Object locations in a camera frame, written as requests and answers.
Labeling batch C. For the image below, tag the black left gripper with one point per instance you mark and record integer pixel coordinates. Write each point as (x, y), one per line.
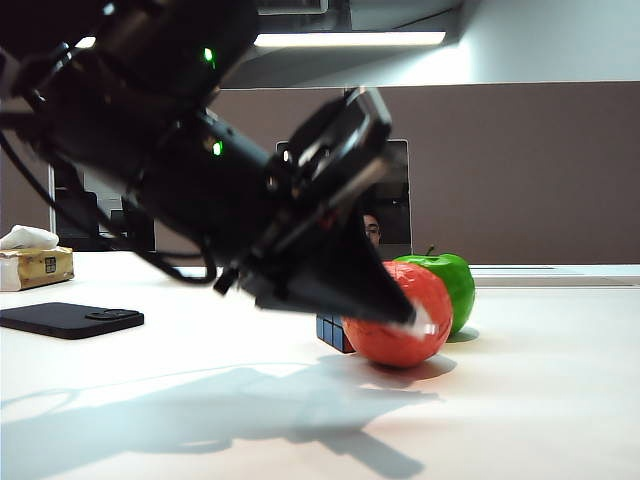
(290, 235)

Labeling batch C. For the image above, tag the wrinkled orange toy fruit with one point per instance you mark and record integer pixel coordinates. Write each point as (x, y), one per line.
(395, 340)

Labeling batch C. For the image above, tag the green toy apple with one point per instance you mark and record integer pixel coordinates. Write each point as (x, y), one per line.
(457, 295)

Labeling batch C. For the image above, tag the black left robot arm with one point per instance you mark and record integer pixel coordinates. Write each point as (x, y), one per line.
(150, 125)

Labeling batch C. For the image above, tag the Rubik's cube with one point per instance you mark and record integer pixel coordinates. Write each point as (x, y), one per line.
(330, 335)

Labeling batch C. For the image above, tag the black monitor screen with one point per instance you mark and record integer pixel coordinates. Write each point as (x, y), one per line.
(397, 200)

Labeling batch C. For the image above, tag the wide brown desk partition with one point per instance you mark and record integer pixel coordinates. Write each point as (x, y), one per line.
(500, 175)

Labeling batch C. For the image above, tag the long ceiling light strip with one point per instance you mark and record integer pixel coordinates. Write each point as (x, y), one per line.
(350, 39)

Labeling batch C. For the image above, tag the black smartphone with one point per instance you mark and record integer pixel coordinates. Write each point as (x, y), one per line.
(70, 320)

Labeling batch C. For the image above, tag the black office chair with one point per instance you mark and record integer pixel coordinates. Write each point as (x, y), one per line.
(75, 220)

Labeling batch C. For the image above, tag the yellow tissue pack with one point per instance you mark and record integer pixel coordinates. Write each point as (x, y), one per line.
(35, 267)

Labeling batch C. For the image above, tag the narrow brown desk partition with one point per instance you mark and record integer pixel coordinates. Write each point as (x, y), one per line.
(20, 200)

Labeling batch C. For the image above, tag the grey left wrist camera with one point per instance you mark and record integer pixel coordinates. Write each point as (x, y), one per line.
(340, 135)

